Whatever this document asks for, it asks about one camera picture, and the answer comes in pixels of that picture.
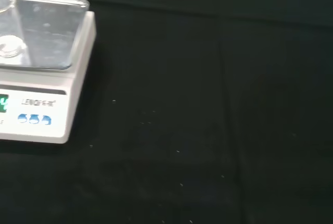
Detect white electronic balance, steel pan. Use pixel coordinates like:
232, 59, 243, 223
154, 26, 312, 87
0, 0, 97, 145

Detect black scalloped bench cloth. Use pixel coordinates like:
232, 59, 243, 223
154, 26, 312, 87
0, 0, 333, 224

